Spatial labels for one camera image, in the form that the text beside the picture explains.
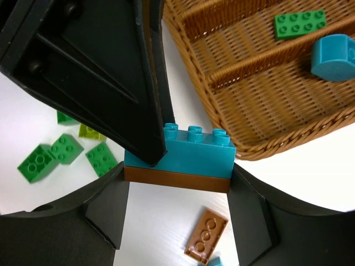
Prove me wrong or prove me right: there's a brown flat lego plate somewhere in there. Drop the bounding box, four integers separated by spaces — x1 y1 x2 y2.
184 208 228 265

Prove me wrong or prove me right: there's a teal 2x4 lego brick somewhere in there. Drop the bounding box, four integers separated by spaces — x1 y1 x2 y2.
124 123 236 179

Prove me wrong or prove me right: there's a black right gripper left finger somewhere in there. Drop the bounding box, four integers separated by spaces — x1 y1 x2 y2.
1 163 129 265

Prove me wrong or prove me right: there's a green lego upside down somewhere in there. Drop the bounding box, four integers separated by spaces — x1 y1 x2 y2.
17 144 59 183

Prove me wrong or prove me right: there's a small green lego middle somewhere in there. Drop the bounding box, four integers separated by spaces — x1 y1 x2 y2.
57 111 79 126

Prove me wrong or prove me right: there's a green square lego lower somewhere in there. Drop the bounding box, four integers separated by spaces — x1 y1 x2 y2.
49 134 84 165

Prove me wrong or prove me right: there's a lime square lego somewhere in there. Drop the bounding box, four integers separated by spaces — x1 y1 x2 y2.
78 124 107 141

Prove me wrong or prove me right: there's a green 2x4 flat lego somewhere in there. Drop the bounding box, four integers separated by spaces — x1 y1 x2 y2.
85 142 118 177

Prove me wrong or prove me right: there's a brown wicker divided basket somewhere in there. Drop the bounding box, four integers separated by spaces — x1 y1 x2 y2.
163 1 354 161

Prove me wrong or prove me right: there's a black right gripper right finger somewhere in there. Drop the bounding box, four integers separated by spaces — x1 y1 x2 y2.
227 166 354 265

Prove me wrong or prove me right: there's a green 2x4 plate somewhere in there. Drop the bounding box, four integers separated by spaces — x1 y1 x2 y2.
274 9 327 40

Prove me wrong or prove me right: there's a small teal square lego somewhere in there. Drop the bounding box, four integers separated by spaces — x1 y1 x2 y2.
207 257 223 266

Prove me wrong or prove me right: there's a brown 2x4 lego plate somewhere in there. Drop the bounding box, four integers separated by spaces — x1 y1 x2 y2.
124 166 231 193

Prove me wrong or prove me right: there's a teal frog picture lego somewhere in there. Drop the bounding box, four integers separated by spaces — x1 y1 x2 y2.
311 34 354 82

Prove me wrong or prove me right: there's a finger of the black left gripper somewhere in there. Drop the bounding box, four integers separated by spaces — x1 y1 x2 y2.
1 1 168 166

